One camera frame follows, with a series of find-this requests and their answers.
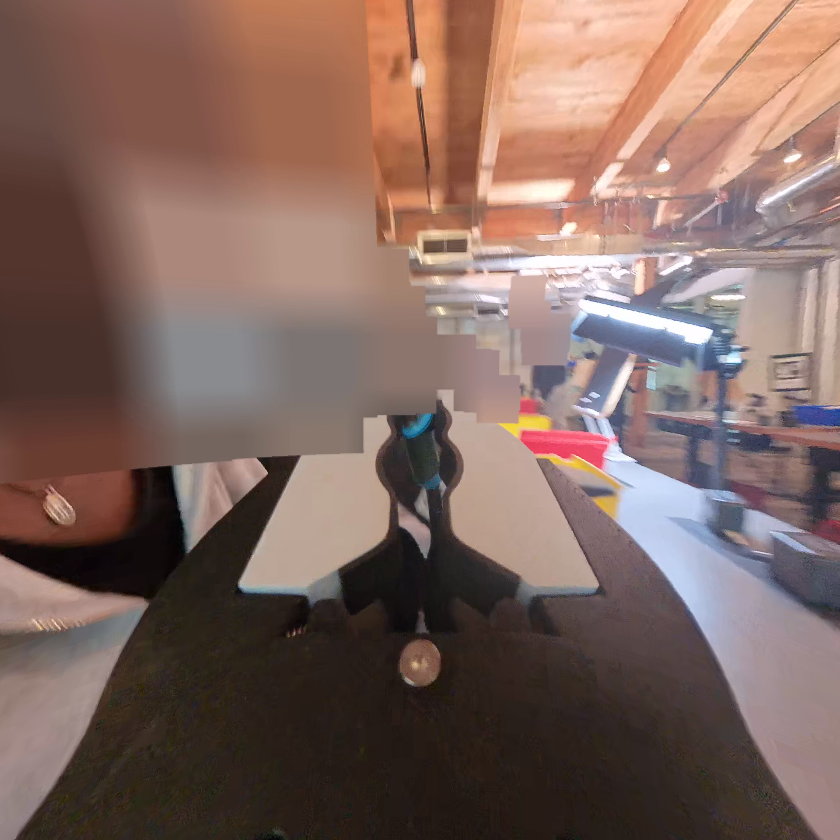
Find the wooden workbench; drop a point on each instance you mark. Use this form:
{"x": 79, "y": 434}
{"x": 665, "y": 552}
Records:
{"x": 754, "y": 426}

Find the led light panel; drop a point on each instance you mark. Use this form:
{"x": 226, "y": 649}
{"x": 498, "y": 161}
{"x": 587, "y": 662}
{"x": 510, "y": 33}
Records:
{"x": 643, "y": 328}

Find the silver ceiling duct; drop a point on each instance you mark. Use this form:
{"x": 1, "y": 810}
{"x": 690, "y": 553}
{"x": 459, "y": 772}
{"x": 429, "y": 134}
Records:
{"x": 797, "y": 187}

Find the red plastic bin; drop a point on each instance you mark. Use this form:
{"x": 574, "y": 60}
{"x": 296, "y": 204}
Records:
{"x": 564, "y": 449}
{"x": 530, "y": 405}

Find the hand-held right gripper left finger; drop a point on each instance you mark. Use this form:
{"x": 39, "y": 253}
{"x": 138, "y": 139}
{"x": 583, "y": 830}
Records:
{"x": 315, "y": 525}

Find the black board on stand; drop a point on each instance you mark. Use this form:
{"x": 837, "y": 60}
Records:
{"x": 607, "y": 380}

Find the yellow plastic bin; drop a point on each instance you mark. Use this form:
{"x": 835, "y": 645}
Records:
{"x": 515, "y": 434}
{"x": 607, "y": 505}

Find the blue plastic bin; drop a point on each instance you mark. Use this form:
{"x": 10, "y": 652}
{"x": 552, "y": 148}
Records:
{"x": 817, "y": 415}

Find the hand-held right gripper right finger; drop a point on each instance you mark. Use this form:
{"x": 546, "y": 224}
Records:
{"x": 512, "y": 518}

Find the black light stand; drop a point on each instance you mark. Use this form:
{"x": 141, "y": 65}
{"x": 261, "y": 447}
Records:
{"x": 722, "y": 426}

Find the ceiling air vent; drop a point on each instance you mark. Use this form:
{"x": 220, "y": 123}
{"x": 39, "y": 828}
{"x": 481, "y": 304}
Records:
{"x": 445, "y": 246}

